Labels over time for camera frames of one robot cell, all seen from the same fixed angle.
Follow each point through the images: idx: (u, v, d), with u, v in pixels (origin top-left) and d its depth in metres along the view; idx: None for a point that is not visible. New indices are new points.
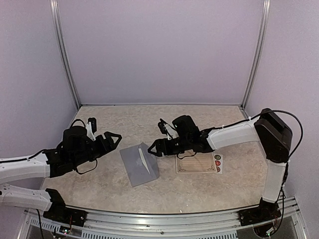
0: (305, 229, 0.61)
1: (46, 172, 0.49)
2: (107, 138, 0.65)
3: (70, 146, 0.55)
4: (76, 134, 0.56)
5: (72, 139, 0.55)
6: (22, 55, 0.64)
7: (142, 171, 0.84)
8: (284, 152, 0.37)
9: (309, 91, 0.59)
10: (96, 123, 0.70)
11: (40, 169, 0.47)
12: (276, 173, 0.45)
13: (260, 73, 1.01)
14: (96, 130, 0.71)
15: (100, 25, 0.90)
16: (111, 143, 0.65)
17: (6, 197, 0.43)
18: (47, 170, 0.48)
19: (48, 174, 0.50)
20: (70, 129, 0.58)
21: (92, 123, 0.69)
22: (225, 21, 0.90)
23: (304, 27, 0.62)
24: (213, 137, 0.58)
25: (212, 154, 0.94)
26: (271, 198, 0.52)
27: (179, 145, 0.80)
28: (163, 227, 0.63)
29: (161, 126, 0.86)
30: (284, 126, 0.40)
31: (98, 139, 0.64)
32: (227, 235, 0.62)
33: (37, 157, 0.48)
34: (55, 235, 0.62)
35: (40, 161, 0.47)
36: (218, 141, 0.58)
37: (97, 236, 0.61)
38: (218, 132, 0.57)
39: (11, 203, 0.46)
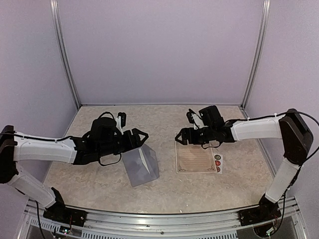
0: (305, 229, 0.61)
1: (71, 158, 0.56)
2: (134, 134, 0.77)
3: (98, 136, 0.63)
4: (105, 125, 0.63)
5: (101, 130, 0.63)
6: (22, 54, 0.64)
7: (142, 172, 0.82)
8: (302, 153, 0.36)
9: (309, 91, 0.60)
10: (125, 118, 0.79)
11: (67, 153, 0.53)
12: (285, 175, 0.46)
13: (260, 73, 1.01)
14: (124, 124, 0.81)
15: (101, 25, 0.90)
16: (137, 140, 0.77)
17: (21, 179, 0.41)
18: (72, 154, 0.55)
19: (72, 160, 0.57)
20: (99, 119, 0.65)
21: (121, 118, 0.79)
22: (225, 21, 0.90)
23: (304, 26, 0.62)
24: (236, 127, 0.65)
25: (212, 154, 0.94)
26: (274, 197, 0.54)
27: (204, 135, 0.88)
28: (163, 227, 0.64)
29: (189, 116, 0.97)
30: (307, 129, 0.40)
31: (126, 134, 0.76)
32: (227, 235, 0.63)
33: (65, 141, 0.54)
34: (55, 234, 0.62)
35: (67, 146, 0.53)
36: (239, 132, 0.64)
37: (98, 236, 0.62)
38: (243, 123, 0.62)
39: (19, 187, 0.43)
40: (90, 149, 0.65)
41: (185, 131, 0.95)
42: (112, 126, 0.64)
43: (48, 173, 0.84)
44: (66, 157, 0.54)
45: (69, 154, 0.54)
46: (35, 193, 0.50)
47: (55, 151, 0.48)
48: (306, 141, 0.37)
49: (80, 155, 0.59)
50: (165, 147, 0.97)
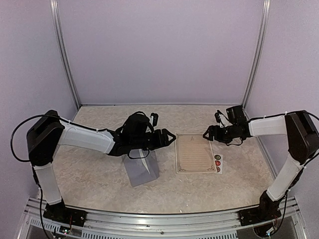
0: (305, 229, 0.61)
1: (107, 147, 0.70)
2: (164, 134, 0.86)
3: (133, 131, 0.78)
4: (140, 120, 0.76)
5: (135, 125, 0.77)
6: (23, 55, 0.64)
7: (142, 171, 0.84)
8: (301, 150, 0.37)
9: (309, 92, 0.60)
10: (157, 119, 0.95)
11: (104, 142, 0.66)
12: (288, 175, 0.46)
13: (259, 73, 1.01)
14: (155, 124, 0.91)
15: (101, 25, 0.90)
16: (166, 140, 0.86)
17: (50, 167, 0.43)
18: (106, 144, 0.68)
19: (107, 149, 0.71)
20: (133, 115, 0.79)
21: (154, 118, 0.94)
22: (225, 21, 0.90)
23: (304, 27, 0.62)
24: (253, 124, 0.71)
25: (212, 154, 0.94)
26: (274, 195, 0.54)
27: (228, 133, 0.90)
28: (163, 227, 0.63)
29: (217, 115, 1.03)
30: (315, 130, 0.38)
31: (157, 132, 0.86)
32: (227, 235, 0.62)
33: (103, 133, 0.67)
34: (55, 234, 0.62)
35: (105, 136, 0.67)
36: (256, 129, 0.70)
37: (98, 236, 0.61)
38: (256, 121, 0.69)
39: (41, 176, 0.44)
40: (125, 142, 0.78)
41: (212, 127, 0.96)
42: (145, 122, 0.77)
43: None
44: (103, 146, 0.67)
45: (106, 143, 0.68)
46: (48, 188, 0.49)
47: (94, 139, 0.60)
48: (310, 140, 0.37)
49: (115, 146, 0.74)
50: (165, 147, 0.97)
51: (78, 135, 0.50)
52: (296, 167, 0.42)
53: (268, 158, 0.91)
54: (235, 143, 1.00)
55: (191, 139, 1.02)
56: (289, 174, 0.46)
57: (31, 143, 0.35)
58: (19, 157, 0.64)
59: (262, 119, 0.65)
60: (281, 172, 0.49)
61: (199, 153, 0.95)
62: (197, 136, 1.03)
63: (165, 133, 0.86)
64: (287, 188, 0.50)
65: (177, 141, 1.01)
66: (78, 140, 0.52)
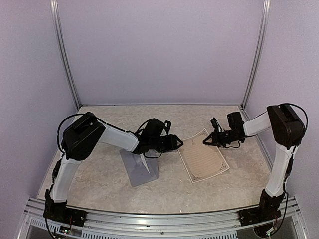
0: (305, 229, 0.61)
1: (133, 146, 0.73)
2: (174, 140, 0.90)
3: (152, 133, 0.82)
4: (159, 124, 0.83)
5: (155, 128, 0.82)
6: (22, 55, 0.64)
7: (143, 171, 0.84)
8: (285, 135, 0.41)
9: (309, 91, 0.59)
10: (170, 126, 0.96)
11: (132, 141, 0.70)
12: (279, 164, 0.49)
13: (259, 73, 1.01)
14: (167, 130, 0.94)
15: (100, 25, 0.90)
16: (174, 145, 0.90)
17: (76, 164, 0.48)
18: (133, 145, 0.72)
19: (134, 148, 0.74)
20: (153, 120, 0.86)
21: (168, 125, 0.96)
22: (225, 21, 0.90)
23: (304, 26, 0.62)
24: (247, 125, 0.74)
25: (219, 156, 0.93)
26: (270, 189, 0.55)
27: (228, 137, 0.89)
28: (163, 227, 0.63)
29: (214, 122, 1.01)
30: (297, 118, 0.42)
31: (169, 137, 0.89)
32: (227, 235, 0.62)
33: (131, 134, 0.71)
34: (55, 235, 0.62)
35: (133, 137, 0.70)
36: (250, 128, 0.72)
37: (97, 236, 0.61)
38: (249, 122, 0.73)
39: (62, 170, 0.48)
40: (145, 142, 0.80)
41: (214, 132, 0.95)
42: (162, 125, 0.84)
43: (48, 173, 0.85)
44: (131, 144, 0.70)
45: (133, 142, 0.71)
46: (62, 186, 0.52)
47: (124, 138, 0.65)
48: (292, 126, 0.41)
49: (138, 145, 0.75)
50: None
51: (110, 133, 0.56)
52: (283, 152, 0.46)
53: (268, 157, 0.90)
54: (233, 146, 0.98)
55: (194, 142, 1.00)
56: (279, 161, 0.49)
57: (73, 139, 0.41)
58: (19, 157, 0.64)
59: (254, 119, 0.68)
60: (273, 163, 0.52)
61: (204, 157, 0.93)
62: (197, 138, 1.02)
63: (175, 139, 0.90)
64: (283, 181, 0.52)
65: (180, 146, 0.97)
66: (110, 137, 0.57)
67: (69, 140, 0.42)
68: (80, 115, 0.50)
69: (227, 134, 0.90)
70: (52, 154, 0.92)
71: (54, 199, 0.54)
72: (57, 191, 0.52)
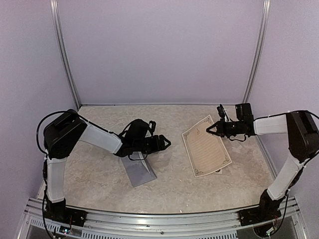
0: (305, 229, 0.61)
1: (116, 147, 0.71)
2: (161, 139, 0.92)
3: (136, 134, 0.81)
4: (142, 125, 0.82)
5: (139, 129, 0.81)
6: (23, 55, 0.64)
7: (142, 171, 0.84)
8: (301, 148, 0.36)
9: (309, 91, 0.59)
10: (155, 126, 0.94)
11: (114, 142, 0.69)
12: (287, 173, 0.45)
13: (259, 73, 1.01)
14: (152, 129, 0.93)
15: (100, 25, 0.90)
16: (162, 145, 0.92)
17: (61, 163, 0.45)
18: (115, 146, 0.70)
19: (117, 149, 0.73)
20: (137, 121, 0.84)
21: (153, 125, 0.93)
22: (225, 21, 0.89)
23: (304, 26, 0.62)
24: (259, 123, 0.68)
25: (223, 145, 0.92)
26: (273, 194, 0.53)
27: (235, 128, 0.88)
28: (163, 227, 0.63)
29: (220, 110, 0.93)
30: (316, 130, 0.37)
31: (155, 138, 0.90)
32: (227, 235, 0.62)
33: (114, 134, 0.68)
34: (55, 235, 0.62)
35: (115, 137, 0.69)
36: (261, 127, 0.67)
37: (97, 236, 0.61)
38: (261, 120, 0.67)
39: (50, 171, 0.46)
40: (128, 144, 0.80)
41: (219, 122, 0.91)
42: (146, 126, 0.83)
43: None
44: (113, 145, 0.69)
45: (115, 143, 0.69)
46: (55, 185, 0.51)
47: (107, 138, 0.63)
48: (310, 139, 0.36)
49: (121, 147, 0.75)
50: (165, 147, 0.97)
51: (93, 133, 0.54)
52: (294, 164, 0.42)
53: (268, 157, 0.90)
54: (233, 146, 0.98)
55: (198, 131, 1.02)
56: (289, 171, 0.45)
57: (53, 136, 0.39)
58: (19, 157, 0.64)
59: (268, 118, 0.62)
60: (282, 170, 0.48)
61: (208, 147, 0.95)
62: (201, 127, 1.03)
63: (162, 138, 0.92)
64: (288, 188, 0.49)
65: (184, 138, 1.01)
66: (93, 137, 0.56)
67: (48, 137, 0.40)
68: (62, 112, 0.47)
69: (233, 125, 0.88)
70: None
71: (51, 200, 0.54)
72: (53, 191, 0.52)
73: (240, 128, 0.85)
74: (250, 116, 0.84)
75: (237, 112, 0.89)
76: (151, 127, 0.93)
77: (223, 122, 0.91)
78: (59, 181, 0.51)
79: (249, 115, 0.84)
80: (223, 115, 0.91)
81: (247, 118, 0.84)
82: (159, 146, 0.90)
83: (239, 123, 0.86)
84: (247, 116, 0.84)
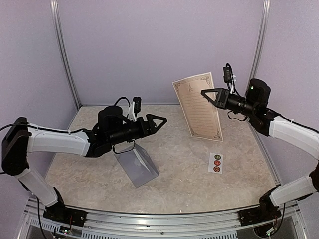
0: (304, 229, 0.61)
1: (84, 150, 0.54)
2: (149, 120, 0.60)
3: (107, 127, 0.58)
4: (110, 115, 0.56)
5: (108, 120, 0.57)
6: (22, 55, 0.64)
7: (142, 171, 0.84)
8: None
9: (310, 90, 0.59)
10: (140, 103, 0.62)
11: (79, 145, 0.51)
12: (297, 189, 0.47)
13: (260, 73, 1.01)
14: (140, 110, 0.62)
15: (100, 25, 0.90)
16: (152, 127, 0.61)
17: (29, 174, 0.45)
18: (85, 148, 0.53)
19: (85, 152, 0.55)
20: (103, 111, 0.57)
21: (136, 103, 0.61)
22: (225, 20, 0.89)
23: (305, 26, 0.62)
24: (277, 126, 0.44)
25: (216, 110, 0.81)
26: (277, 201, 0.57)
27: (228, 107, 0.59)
28: (163, 228, 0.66)
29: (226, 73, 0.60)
30: None
31: (139, 120, 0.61)
32: (227, 235, 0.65)
33: (78, 133, 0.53)
34: (55, 234, 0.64)
35: (80, 138, 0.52)
36: (276, 133, 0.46)
37: (98, 236, 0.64)
38: (288, 124, 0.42)
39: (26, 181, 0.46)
40: (101, 141, 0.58)
41: (222, 90, 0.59)
42: (120, 114, 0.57)
43: (48, 173, 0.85)
44: (78, 149, 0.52)
45: (82, 146, 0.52)
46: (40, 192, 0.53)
47: (68, 142, 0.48)
48: None
49: (92, 147, 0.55)
50: (165, 147, 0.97)
51: (41, 141, 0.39)
52: (309, 188, 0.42)
53: (268, 157, 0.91)
54: (233, 146, 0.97)
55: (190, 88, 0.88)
56: (301, 189, 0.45)
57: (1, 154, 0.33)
58: None
59: (302, 128, 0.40)
60: (291, 185, 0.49)
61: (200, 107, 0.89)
62: (195, 84, 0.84)
63: (151, 118, 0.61)
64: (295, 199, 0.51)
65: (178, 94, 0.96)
66: (50, 145, 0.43)
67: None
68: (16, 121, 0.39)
69: (239, 104, 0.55)
70: (52, 154, 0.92)
71: (47, 204, 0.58)
72: (41, 198, 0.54)
73: (245, 111, 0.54)
74: (264, 101, 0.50)
75: (249, 91, 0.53)
76: (137, 105, 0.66)
77: (227, 95, 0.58)
78: (41, 189, 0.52)
79: (264, 99, 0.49)
80: (227, 82, 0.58)
81: (259, 107, 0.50)
82: (147, 130, 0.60)
83: (246, 105, 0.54)
84: (263, 100, 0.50)
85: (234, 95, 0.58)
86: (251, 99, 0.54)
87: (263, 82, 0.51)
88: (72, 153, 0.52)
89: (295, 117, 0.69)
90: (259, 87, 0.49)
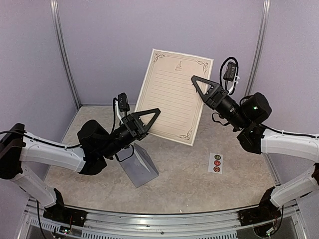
0: (304, 229, 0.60)
1: (79, 167, 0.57)
2: (135, 119, 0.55)
3: (89, 147, 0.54)
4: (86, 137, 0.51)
5: (86, 141, 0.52)
6: (22, 54, 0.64)
7: (142, 172, 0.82)
8: None
9: (311, 90, 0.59)
10: (124, 101, 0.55)
11: (74, 161, 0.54)
12: (297, 189, 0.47)
13: (260, 73, 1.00)
14: (127, 108, 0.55)
15: (100, 24, 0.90)
16: (140, 127, 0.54)
17: (25, 178, 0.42)
18: (78, 164, 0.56)
19: (79, 168, 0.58)
20: (81, 131, 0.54)
21: (120, 101, 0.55)
22: (225, 20, 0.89)
23: (305, 27, 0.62)
24: (269, 140, 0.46)
25: (194, 116, 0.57)
26: (276, 202, 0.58)
27: (219, 110, 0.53)
28: (163, 228, 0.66)
29: (230, 72, 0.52)
30: None
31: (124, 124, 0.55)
32: (227, 235, 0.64)
33: (75, 150, 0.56)
34: (55, 235, 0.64)
35: (76, 155, 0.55)
36: (272, 147, 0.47)
37: (98, 236, 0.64)
38: (280, 137, 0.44)
39: (23, 185, 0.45)
40: (94, 160, 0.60)
41: (220, 88, 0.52)
42: (92, 133, 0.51)
43: (48, 173, 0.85)
44: (71, 164, 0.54)
45: (77, 163, 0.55)
46: (38, 195, 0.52)
47: (62, 157, 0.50)
48: None
49: (87, 165, 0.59)
50: (165, 147, 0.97)
51: (37, 153, 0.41)
52: (311, 187, 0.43)
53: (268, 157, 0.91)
54: (234, 146, 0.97)
55: (177, 66, 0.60)
56: (302, 189, 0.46)
57: None
58: None
59: (296, 137, 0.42)
60: (293, 185, 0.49)
61: (173, 102, 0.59)
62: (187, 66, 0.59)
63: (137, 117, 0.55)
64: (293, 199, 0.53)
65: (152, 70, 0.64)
66: (45, 157, 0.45)
67: None
68: (14, 127, 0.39)
69: (230, 110, 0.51)
70: None
71: (45, 206, 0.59)
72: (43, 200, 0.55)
73: (236, 121, 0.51)
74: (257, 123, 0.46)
75: (248, 103, 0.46)
76: (122, 103, 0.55)
77: (223, 95, 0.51)
78: (39, 193, 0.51)
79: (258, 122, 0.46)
80: (226, 79, 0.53)
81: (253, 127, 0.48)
82: (136, 132, 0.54)
83: (239, 114, 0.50)
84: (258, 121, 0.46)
85: (231, 98, 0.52)
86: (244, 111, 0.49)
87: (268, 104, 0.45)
88: (65, 166, 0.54)
89: (296, 117, 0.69)
90: (262, 110, 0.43)
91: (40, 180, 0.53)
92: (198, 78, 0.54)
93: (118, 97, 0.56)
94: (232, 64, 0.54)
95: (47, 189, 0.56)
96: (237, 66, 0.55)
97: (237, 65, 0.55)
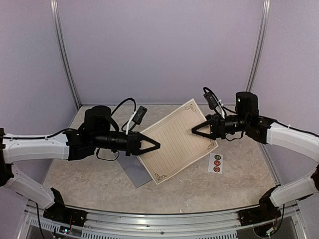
0: (304, 229, 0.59)
1: (65, 154, 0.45)
2: (138, 140, 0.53)
3: (89, 127, 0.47)
4: (98, 115, 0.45)
5: (93, 119, 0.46)
6: (23, 55, 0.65)
7: (142, 171, 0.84)
8: None
9: (310, 90, 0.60)
10: (142, 115, 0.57)
11: (60, 150, 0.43)
12: (295, 191, 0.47)
13: (260, 73, 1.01)
14: (136, 123, 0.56)
15: (100, 24, 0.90)
16: (135, 150, 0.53)
17: (16, 181, 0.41)
18: (66, 151, 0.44)
19: (68, 157, 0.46)
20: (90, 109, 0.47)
21: (138, 113, 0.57)
22: (225, 21, 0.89)
23: (305, 27, 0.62)
24: (274, 132, 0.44)
25: (174, 168, 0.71)
26: (278, 202, 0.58)
27: (227, 129, 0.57)
28: (163, 228, 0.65)
29: (212, 100, 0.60)
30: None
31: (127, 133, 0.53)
32: (227, 235, 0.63)
33: (56, 137, 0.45)
34: (55, 235, 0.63)
35: (59, 141, 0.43)
36: (277, 140, 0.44)
37: (98, 236, 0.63)
38: (286, 130, 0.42)
39: (17, 188, 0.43)
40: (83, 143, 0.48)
41: (217, 116, 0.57)
42: (106, 115, 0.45)
43: (48, 173, 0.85)
44: (57, 154, 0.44)
45: (61, 151, 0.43)
46: (35, 196, 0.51)
47: (43, 149, 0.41)
48: None
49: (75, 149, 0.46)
50: None
51: (19, 151, 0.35)
52: (309, 190, 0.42)
53: (268, 157, 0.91)
54: (234, 146, 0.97)
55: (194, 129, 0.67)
56: (301, 191, 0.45)
57: None
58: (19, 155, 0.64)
59: (302, 133, 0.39)
60: (292, 186, 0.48)
61: (174, 147, 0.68)
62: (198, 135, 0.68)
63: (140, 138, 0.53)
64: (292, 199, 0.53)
65: (178, 111, 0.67)
66: (23, 154, 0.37)
67: None
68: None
69: (235, 125, 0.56)
70: None
71: (43, 206, 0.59)
72: (39, 200, 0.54)
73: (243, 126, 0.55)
74: (255, 111, 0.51)
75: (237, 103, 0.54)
76: (138, 117, 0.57)
77: (221, 120, 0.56)
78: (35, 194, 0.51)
79: (254, 109, 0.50)
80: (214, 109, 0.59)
81: (252, 116, 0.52)
82: (129, 151, 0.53)
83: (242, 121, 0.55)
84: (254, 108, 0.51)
85: (228, 117, 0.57)
86: (241, 113, 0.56)
87: (250, 93, 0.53)
88: (52, 158, 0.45)
89: (297, 117, 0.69)
90: (246, 97, 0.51)
91: (34, 180, 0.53)
92: (198, 125, 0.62)
93: (140, 108, 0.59)
94: (209, 92, 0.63)
95: (43, 189, 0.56)
96: (213, 93, 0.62)
97: (212, 92, 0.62)
